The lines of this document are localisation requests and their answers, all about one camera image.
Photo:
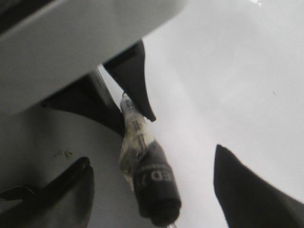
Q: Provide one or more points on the white whiteboard marker black cap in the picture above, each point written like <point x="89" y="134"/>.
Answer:
<point x="145" y="167"/>

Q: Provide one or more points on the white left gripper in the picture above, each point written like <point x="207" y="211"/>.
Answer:
<point x="47" y="44"/>

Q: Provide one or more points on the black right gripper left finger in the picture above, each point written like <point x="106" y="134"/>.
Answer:
<point x="66" y="202"/>

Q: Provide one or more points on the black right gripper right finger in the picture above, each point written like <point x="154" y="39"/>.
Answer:
<point x="247" y="200"/>

